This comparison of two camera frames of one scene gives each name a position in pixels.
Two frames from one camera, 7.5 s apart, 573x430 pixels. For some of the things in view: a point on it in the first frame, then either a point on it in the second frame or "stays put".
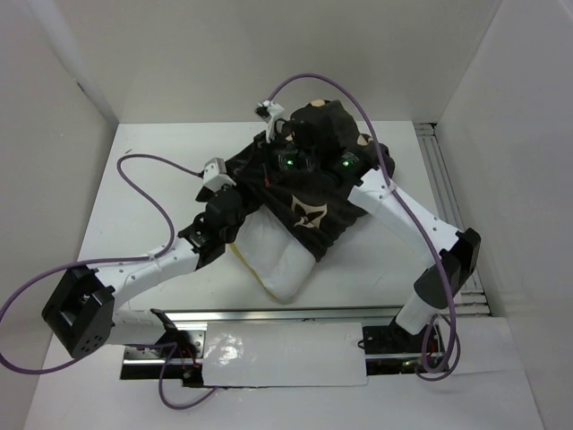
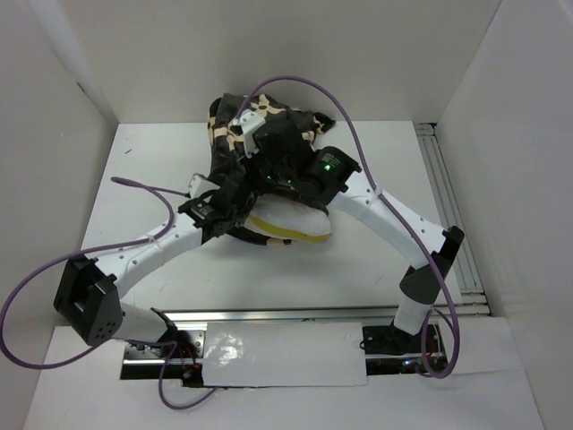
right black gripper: [279, 141] to [260, 152]
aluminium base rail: [399, 340] stays put
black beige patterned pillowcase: [307, 178] to [234, 123]
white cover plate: [283, 354] stays put
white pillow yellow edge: [282, 260] to [288, 218]
